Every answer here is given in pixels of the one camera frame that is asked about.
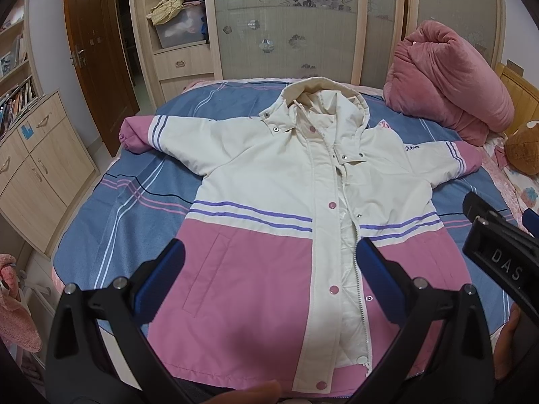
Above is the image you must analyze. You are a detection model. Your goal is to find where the cream and pink hooded jacket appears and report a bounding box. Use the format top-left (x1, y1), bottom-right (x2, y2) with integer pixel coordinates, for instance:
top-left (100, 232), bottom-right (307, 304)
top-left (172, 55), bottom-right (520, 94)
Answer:
top-left (120, 77), bottom-right (481, 397)

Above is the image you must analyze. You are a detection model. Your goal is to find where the person's right hand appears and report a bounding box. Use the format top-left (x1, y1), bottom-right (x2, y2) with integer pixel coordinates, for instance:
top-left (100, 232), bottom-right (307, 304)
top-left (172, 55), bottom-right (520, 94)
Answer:
top-left (493, 303), bottom-right (522, 380)

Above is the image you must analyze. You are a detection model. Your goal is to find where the person's left hand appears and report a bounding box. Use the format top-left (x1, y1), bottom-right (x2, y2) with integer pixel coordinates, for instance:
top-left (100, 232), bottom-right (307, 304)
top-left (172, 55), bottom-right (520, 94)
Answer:
top-left (204, 380), bottom-right (281, 404)

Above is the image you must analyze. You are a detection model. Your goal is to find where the pink fuzzy cloth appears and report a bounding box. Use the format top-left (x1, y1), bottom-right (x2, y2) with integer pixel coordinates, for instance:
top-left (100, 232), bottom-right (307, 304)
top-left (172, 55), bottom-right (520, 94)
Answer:
top-left (0, 254), bottom-right (42, 353)

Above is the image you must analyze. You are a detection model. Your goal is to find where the brown plush toy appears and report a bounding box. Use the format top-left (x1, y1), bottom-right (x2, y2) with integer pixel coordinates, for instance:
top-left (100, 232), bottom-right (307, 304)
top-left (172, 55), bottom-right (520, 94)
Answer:
top-left (504, 121), bottom-right (539, 176)

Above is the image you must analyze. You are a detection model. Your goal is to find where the wooden bed headboard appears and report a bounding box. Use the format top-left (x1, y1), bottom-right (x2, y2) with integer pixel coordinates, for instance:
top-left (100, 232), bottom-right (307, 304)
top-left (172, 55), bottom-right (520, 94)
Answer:
top-left (495, 63), bottom-right (539, 137)

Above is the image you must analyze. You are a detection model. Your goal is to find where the pink folded quilt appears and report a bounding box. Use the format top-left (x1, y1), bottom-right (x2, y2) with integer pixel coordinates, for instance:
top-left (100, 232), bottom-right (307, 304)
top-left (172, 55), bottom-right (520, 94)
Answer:
top-left (383, 20), bottom-right (514, 146)

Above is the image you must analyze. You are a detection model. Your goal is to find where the light wood cabinet with drawers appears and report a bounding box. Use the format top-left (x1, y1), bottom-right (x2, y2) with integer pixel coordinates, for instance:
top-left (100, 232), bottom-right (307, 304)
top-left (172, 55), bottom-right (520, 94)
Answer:
top-left (0, 91), bottom-right (98, 258)

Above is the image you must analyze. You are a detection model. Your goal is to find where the light wood wardrobe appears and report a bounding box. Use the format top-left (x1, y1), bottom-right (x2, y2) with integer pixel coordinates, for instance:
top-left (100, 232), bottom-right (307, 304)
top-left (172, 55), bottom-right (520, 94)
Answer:
top-left (129, 0), bottom-right (506, 107)

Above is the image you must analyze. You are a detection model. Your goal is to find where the wooden bookshelf with books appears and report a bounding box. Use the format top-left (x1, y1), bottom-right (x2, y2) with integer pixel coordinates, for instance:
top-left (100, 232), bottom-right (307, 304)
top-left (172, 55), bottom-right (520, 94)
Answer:
top-left (0, 0), bottom-right (43, 138)

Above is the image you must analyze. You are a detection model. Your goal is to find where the brown wooden door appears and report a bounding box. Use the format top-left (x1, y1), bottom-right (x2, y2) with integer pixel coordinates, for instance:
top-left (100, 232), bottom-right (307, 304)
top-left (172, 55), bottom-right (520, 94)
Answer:
top-left (64, 0), bottom-right (139, 155)

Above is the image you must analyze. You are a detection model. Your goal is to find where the clear plastic storage box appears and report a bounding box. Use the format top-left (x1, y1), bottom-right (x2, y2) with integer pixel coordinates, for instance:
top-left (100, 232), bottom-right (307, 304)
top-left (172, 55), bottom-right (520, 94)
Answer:
top-left (154, 5), bottom-right (208, 48)

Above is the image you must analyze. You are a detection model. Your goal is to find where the yellow knitted cloth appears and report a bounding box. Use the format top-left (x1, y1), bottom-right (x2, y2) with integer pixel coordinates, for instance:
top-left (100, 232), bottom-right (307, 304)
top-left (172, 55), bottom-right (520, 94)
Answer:
top-left (146, 0), bottom-right (188, 26)

